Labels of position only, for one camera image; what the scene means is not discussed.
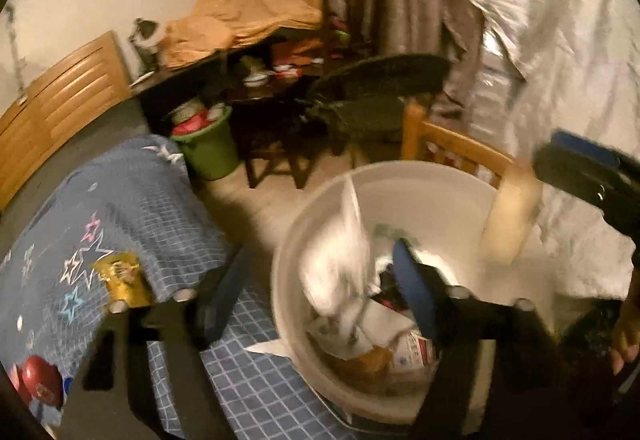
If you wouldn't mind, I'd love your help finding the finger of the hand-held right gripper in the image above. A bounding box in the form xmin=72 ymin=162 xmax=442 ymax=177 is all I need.
xmin=550 ymin=129 xmax=636 ymax=173
xmin=532 ymin=145 xmax=626 ymax=213

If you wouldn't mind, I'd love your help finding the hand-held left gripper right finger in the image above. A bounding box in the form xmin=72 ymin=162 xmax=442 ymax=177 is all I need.
xmin=392 ymin=237 xmax=616 ymax=440

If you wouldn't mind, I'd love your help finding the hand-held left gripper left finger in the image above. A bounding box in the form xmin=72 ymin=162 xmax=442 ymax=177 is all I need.
xmin=82 ymin=245 xmax=251 ymax=440

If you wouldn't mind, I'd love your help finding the pile of tubes and packets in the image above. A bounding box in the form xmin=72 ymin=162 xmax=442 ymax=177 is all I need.
xmin=297 ymin=175 xmax=381 ymax=336

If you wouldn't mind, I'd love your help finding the white plastic bucket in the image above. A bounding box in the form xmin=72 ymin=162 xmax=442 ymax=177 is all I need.
xmin=270 ymin=160 xmax=556 ymax=426

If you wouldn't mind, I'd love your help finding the person's right hand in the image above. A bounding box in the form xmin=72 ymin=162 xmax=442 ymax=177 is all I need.
xmin=612 ymin=300 xmax=640 ymax=376

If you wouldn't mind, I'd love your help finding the white red carton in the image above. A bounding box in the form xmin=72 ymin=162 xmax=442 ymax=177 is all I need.
xmin=390 ymin=330 xmax=441 ymax=376

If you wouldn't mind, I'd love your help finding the gold snack packet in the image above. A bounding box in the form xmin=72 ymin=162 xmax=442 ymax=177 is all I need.
xmin=95 ymin=253 xmax=153 ymax=313

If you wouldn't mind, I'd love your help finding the silver white plastic sheet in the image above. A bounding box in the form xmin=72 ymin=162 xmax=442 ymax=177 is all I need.
xmin=445 ymin=0 xmax=640 ymax=301

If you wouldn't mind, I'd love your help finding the blue checked star blanket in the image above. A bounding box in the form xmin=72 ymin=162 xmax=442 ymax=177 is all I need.
xmin=0 ymin=135 xmax=351 ymax=440

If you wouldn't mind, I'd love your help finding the light wooden chair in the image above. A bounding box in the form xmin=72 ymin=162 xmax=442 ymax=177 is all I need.
xmin=400 ymin=103 xmax=516 ymax=188

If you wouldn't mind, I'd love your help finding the green bucket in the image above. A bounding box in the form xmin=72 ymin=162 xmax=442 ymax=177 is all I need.
xmin=170 ymin=103 xmax=241 ymax=181

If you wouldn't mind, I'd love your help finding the dark wooden side table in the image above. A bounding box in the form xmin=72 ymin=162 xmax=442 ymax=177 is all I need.
xmin=227 ymin=65 xmax=351 ymax=188

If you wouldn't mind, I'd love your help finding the dark wicker chair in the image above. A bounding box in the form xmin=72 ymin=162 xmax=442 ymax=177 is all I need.
xmin=295 ymin=53 xmax=451 ymax=156

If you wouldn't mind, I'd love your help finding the dark grey bedsheet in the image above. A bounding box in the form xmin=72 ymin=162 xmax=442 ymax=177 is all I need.
xmin=0 ymin=98 xmax=166 ymax=221

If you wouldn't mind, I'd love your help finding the red round container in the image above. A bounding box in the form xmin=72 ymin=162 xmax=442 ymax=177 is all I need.
xmin=20 ymin=355 xmax=65 ymax=408

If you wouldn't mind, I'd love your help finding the dark wooden desk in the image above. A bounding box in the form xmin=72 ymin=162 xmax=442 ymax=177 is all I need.
xmin=131 ymin=40 xmax=321 ymax=121

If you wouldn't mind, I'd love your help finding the light wooden headboard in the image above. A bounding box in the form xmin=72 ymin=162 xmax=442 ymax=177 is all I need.
xmin=0 ymin=31 xmax=132 ymax=211

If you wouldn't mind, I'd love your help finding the orange cloth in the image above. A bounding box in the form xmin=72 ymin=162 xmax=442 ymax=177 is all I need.
xmin=160 ymin=0 xmax=323 ymax=68

